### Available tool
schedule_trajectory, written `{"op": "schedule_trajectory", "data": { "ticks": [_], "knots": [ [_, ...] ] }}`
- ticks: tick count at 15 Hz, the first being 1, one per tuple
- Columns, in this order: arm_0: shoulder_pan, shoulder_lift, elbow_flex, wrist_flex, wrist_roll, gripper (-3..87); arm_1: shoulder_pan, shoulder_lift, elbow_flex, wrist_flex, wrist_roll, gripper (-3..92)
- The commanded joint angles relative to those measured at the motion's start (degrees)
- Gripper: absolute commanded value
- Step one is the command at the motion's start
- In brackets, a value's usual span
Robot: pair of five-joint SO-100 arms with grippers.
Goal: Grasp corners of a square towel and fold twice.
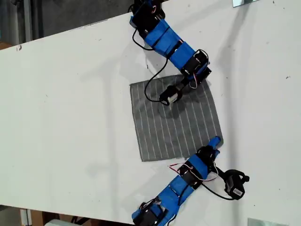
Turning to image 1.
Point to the brown cardboard box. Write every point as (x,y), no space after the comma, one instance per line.
(36,219)

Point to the steel plate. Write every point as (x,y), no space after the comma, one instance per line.
(237,2)

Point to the grey striped square towel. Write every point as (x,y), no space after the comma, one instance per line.
(164,131)

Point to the black camera stalk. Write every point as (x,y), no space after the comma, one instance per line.
(182,85)
(221,173)

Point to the black camera box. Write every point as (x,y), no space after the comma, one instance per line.
(235,186)
(169,94)

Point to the grey metal frame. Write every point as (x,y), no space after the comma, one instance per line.
(26,18)

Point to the white container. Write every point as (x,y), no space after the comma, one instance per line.
(56,222)

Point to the white bracket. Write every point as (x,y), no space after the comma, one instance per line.
(25,216)

